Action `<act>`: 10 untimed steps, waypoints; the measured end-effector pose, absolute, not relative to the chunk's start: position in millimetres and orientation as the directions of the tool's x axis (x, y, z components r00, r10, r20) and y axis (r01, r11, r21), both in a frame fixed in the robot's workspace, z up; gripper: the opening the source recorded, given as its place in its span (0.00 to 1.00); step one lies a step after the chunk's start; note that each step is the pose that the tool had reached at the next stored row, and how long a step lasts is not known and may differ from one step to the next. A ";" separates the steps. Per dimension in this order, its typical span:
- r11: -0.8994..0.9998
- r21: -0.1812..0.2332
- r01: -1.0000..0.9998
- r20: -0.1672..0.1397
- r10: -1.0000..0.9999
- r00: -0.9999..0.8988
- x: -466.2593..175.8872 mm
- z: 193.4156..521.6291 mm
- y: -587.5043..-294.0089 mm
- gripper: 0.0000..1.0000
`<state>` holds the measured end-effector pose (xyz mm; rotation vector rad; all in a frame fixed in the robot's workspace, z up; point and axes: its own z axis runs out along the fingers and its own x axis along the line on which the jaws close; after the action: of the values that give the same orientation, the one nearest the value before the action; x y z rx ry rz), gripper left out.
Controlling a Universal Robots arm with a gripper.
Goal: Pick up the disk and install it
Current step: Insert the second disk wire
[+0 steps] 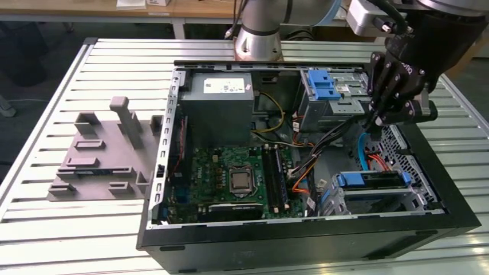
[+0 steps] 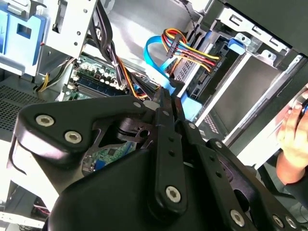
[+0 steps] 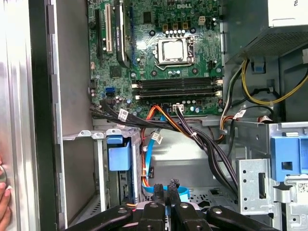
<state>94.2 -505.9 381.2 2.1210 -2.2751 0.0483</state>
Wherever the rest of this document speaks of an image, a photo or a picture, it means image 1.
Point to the black graphics card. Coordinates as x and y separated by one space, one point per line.
233 212

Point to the silver CPU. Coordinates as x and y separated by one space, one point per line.
240 182

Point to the white paper sheet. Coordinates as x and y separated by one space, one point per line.
130 3

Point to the small white box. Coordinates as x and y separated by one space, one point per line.
158 2

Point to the grey metal foot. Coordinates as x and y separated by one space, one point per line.
6 107

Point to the black CPU socket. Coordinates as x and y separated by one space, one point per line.
241 167

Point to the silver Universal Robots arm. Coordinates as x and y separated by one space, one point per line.
256 43

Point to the green motherboard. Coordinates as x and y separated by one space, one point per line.
213 160

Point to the grey parts rack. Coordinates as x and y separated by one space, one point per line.
94 189

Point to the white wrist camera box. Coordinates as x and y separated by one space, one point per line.
362 17

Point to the black open PC case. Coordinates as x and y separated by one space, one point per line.
266 249

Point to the metal optical drive cage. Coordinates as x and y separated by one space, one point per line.
343 109

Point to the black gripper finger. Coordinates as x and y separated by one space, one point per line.
385 86
411 114

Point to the wooden desk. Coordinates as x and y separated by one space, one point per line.
114 13

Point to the blue drive cage latch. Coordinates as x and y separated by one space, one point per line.
323 86

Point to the grey power supply unit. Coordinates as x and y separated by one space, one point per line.
217 120

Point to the RAM stick in rack slot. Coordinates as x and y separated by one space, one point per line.
93 172

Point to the black RAM stick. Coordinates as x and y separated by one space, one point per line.
280 177

